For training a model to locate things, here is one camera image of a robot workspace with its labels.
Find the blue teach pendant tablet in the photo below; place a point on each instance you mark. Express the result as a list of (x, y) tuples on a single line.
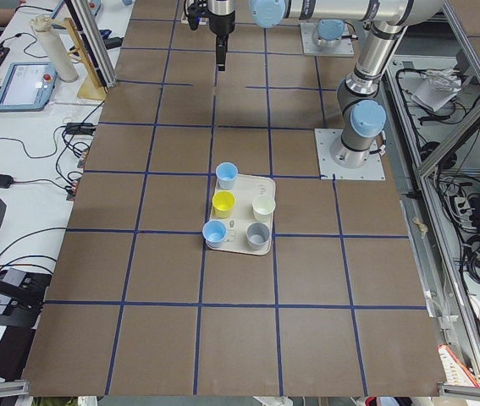
[(27, 87)]

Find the wooden mug tree stand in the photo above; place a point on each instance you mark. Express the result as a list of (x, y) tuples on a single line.
[(91, 87)]

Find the grey plastic cup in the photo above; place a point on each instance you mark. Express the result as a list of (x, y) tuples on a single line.
[(257, 235)]

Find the aluminium frame post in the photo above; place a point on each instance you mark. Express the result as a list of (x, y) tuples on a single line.
[(98, 54)]

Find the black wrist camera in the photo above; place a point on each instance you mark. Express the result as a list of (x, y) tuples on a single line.
[(196, 12)]

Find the cream plastic tray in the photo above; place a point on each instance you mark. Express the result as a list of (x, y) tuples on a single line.
[(245, 190)]

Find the yellow plastic cup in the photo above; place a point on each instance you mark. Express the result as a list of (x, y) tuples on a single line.
[(223, 203)]

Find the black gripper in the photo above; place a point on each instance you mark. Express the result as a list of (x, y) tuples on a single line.
[(221, 24)]

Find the light blue cup near rabbit logo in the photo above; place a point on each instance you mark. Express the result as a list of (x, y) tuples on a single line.
[(226, 173)]

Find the cream white plastic cup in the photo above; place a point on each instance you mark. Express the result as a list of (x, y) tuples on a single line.
[(263, 207)]

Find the light blue cup tray corner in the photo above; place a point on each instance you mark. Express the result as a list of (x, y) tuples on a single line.
[(214, 233)]

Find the white cylindrical bottle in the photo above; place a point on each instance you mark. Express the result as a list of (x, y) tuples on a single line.
[(54, 48)]

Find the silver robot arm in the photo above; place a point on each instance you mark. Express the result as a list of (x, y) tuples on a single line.
[(364, 118), (328, 32)]

